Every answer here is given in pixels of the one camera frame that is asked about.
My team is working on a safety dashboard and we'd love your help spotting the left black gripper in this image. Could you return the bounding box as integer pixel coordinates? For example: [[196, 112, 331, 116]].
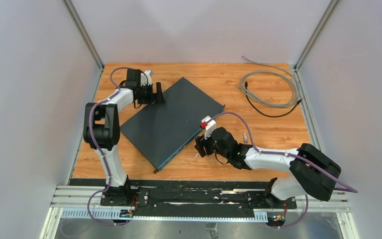
[[136, 83, 164, 106]]

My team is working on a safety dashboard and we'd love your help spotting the dark blue network switch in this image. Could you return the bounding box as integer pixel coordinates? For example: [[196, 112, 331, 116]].
[[120, 78, 224, 172]]

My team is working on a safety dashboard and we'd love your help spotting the black thin cable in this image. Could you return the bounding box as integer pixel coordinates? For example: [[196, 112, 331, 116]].
[[244, 82, 303, 119]]

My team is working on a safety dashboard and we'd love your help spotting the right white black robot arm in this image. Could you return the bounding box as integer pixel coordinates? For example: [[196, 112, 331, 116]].
[[194, 127, 341, 208]]

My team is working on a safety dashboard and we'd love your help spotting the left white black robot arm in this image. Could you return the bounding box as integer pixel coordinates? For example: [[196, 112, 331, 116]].
[[83, 67, 166, 206]]

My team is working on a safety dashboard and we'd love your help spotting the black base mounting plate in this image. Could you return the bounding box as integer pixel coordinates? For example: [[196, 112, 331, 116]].
[[69, 178, 333, 219]]

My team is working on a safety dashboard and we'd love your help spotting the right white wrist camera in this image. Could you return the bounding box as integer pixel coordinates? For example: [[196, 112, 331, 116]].
[[200, 116, 216, 139]]

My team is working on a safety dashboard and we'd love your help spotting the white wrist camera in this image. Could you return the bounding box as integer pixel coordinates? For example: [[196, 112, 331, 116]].
[[140, 70, 153, 87], [200, 116, 216, 139]]

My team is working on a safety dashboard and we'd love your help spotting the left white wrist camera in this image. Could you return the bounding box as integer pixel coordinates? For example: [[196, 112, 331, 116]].
[[140, 70, 153, 87]]

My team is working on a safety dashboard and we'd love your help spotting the left aluminium corner post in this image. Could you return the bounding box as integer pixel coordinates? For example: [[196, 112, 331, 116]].
[[62, 0, 104, 72]]

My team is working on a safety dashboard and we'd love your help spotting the aluminium corner post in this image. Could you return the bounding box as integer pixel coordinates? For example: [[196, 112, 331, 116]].
[[62, 0, 104, 72], [294, 0, 341, 71]]

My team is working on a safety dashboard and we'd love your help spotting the aluminium front frame rail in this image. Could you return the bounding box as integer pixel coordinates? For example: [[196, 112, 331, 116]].
[[40, 186, 359, 239]]

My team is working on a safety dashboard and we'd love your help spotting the right aluminium corner post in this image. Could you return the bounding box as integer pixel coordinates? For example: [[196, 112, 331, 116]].
[[294, 0, 341, 71]]

